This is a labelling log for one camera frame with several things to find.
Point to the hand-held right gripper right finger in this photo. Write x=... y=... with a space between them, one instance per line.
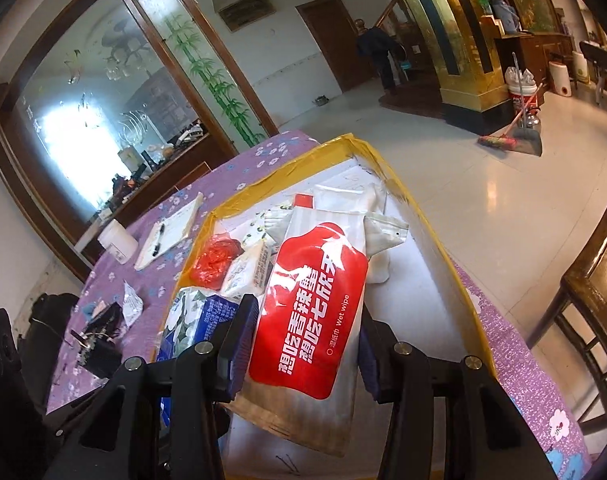
x=368 y=362

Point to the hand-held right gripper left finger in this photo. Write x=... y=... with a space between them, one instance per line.
x=241 y=346

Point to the red and white wipe packet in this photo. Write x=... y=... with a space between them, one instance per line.
x=308 y=320

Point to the yellow cardboard box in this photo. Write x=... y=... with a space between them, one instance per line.
x=449 y=280

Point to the blue floral tissue pack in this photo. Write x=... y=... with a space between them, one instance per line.
x=203 y=317

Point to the white wrapped tissue pack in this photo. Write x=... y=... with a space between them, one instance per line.
x=248 y=271

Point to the red plastic bag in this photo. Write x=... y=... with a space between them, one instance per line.
x=216 y=260

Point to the crumpled clear wrapper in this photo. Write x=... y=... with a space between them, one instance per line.
x=132 y=305

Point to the small floral packet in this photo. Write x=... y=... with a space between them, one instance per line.
x=263 y=225

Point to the black pen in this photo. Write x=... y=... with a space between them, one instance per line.
x=158 y=240

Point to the printed paper notebook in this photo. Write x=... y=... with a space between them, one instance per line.
x=178 y=225

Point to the small black device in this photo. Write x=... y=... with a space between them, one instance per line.
x=101 y=345

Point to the white plastic jar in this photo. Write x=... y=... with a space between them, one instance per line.
x=117 y=241

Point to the plain white packet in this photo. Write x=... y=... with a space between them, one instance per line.
x=348 y=199

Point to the black bag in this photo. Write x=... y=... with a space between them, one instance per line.
x=48 y=330

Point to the clutter on wooden ledge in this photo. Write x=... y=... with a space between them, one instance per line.
x=148 y=160

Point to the wooden chair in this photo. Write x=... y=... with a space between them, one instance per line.
x=591 y=280

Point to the black chair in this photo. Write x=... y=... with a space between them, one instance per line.
x=1 y=400

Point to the broom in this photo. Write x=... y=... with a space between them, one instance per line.
x=503 y=137

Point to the grey dustpan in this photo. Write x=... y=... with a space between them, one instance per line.
x=529 y=141

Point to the bamboo painted panel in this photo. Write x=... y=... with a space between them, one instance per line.
x=208 y=70

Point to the etched glass partition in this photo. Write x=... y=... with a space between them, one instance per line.
x=83 y=110

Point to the red and white bucket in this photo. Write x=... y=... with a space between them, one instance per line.
x=521 y=91

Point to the brown wooden door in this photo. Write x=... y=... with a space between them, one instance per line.
x=333 y=40

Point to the gold pillar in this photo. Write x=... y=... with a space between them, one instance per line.
x=458 y=50

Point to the white bin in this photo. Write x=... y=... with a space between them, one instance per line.
x=561 y=79

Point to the framed wall plaque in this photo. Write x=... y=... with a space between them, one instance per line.
x=247 y=11

